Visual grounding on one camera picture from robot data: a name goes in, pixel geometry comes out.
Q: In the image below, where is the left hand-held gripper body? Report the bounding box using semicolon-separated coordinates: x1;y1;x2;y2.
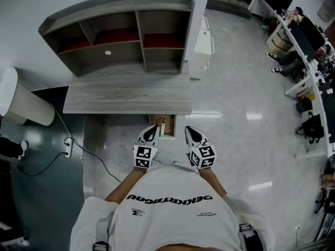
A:
132;140;159;170

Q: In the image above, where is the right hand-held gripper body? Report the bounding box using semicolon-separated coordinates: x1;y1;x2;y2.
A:
186;143;217;170

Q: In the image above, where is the wooden drawer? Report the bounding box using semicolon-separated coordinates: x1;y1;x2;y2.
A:
148;113;176;140

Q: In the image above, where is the person's right forearm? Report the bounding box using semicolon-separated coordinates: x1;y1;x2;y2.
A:
198;167;228;199

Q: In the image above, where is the person's left forearm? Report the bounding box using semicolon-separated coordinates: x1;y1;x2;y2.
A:
104;165;148;205

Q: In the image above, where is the grey wooden desk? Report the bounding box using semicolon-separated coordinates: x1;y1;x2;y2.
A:
38;0;196;116

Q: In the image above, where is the white printed t-shirt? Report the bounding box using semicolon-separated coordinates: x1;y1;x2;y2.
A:
70;163;273;251

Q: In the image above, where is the white power strip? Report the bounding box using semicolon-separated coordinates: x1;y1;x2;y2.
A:
64;137;73;159

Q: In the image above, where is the black bin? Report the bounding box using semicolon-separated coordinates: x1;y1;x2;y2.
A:
295;97;314;113

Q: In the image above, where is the yellow box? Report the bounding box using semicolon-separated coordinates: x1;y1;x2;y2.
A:
297;87;317;100

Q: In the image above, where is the long white office desk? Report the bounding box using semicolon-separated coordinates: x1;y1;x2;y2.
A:
248;0;335;158

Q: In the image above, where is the stack of cardboard boxes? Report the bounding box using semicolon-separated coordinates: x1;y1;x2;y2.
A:
269;31;294;53

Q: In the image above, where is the black office chair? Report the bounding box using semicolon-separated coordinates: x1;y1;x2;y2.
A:
314;189;335;214

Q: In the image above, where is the white shelf rack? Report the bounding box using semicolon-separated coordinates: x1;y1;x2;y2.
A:
314;213;335;242

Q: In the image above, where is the black power cable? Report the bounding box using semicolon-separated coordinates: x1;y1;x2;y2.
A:
19;152;68;177
70;138;122;184

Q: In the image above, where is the white power cable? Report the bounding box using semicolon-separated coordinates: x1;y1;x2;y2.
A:
55;110;72;140

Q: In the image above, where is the left grey backpack strap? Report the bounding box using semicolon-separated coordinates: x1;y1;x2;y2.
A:
94;216;111;251

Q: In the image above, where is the grey backpack strap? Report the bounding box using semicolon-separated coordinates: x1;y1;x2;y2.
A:
94;216;111;251
238;223;260;251

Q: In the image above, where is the right grey backpack strap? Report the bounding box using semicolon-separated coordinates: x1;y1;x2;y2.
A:
238;223;260;251

